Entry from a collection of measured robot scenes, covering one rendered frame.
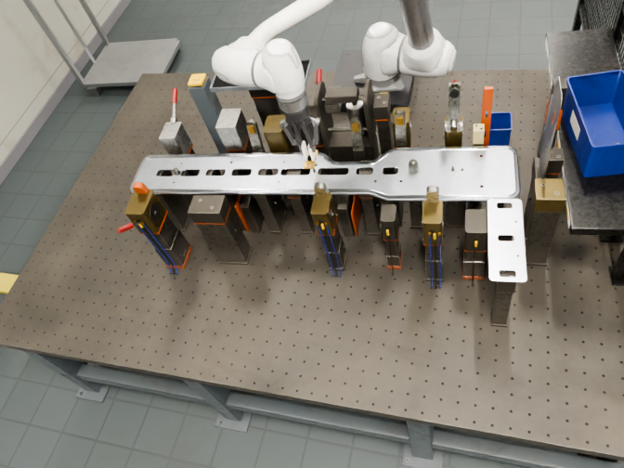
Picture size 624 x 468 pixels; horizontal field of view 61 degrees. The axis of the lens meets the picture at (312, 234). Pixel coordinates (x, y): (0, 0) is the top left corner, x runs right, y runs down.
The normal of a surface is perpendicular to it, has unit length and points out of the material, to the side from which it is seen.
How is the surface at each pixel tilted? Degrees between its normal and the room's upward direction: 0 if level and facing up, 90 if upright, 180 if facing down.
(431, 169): 0
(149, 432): 0
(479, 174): 0
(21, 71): 90
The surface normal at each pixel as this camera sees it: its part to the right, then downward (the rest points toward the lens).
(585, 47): -0.20, -0.57
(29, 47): 0.95, 0.08
